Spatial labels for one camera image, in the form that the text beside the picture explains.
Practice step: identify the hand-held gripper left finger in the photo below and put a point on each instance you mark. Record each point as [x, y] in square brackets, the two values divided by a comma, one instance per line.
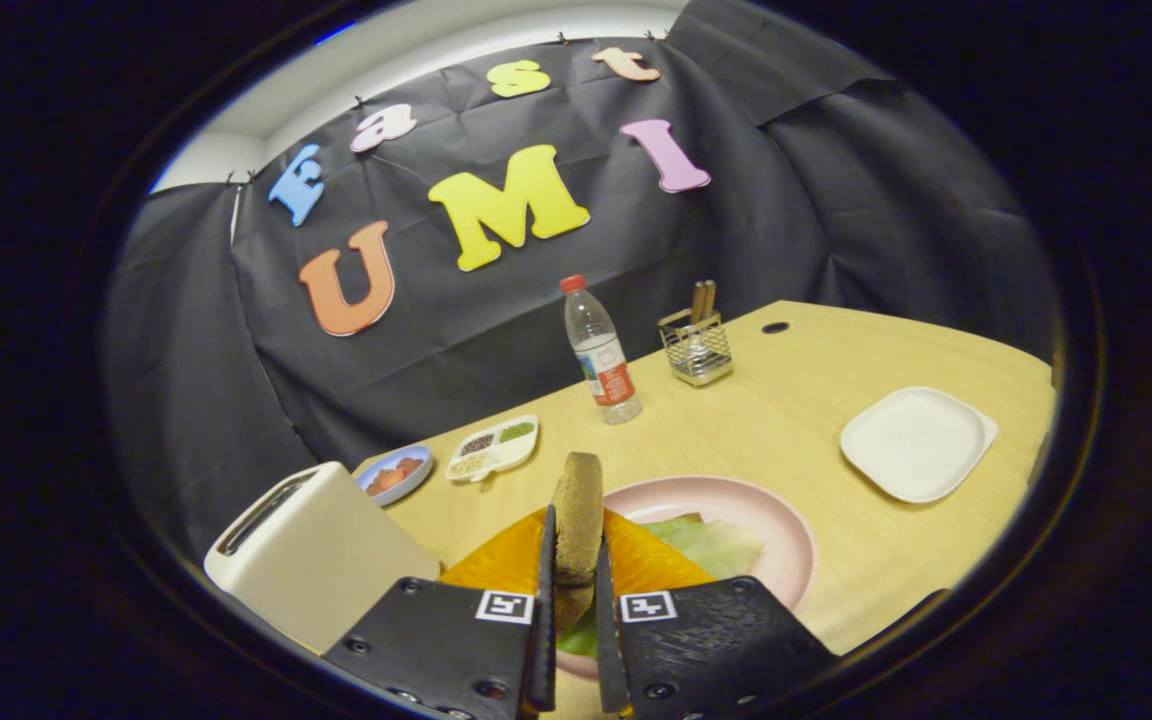
[446, 645]

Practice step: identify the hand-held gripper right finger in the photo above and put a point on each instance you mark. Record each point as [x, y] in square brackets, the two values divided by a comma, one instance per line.
[716, 640]

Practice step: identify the green lettuce leaf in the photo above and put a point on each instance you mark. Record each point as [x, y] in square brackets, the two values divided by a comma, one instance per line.
[716, 545]

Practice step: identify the brown bread slice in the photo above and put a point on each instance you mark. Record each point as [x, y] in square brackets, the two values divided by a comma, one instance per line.
[578, 520]

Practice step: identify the pink round plate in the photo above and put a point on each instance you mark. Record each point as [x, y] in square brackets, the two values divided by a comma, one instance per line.
[781, 530]

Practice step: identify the white toaster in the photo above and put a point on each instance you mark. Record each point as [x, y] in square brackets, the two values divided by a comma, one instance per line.
[316, 550]

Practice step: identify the small blue plate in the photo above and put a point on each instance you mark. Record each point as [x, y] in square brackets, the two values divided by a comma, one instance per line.
[416, 480]

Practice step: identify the sliced red sausage pieces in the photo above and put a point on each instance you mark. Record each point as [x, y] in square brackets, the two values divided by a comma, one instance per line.
[391, 476]

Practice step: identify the white divided seasoning dish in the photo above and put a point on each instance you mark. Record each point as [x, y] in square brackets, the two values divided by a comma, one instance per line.
[511, 455]

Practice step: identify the white square plate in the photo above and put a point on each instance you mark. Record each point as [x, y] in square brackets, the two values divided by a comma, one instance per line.
[916, 445]

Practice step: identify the metal mesh utensil holder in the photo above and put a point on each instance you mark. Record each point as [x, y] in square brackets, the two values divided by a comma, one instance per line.
[698, 352]

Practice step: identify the clear red-capped water bottle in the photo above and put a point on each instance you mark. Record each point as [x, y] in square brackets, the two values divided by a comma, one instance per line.
[601, 350]

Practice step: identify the brown wooden chopsticks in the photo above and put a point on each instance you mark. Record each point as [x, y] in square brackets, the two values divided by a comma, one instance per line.
[702, 300]

